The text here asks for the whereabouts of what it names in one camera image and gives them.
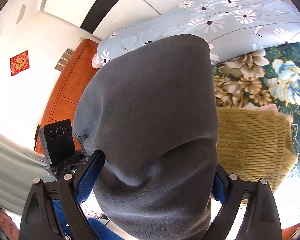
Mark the dark grey sweatshirt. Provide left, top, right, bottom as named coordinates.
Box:
left=73, top=35, right=219, bottom=239

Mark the grey curtain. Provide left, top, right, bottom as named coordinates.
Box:
left=0, top=134, right=53, bottom=215

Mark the person's face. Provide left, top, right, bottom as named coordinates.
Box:
left=0, top=207, right=19, bottom=240

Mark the orange wooden headboard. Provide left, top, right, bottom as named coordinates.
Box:
left=34, top=38, right=101, bottom=155

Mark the mustard knitted sweater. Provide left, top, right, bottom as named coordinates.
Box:
left=217, top=107, right=297, bottom=191

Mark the pink floral pillow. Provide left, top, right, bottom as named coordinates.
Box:
left=91, top=53, right=102, bottom=69

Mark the teal floral plush blanket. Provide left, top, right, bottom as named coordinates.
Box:
left=213, top=43, right=300, bottom=224

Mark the light blue daisy quilt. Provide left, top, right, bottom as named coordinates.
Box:
left=96, top=0, right=300, bottom=66

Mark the red paper wall decoration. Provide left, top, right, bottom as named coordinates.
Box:
left=10, top=50, right=30, bottom=76

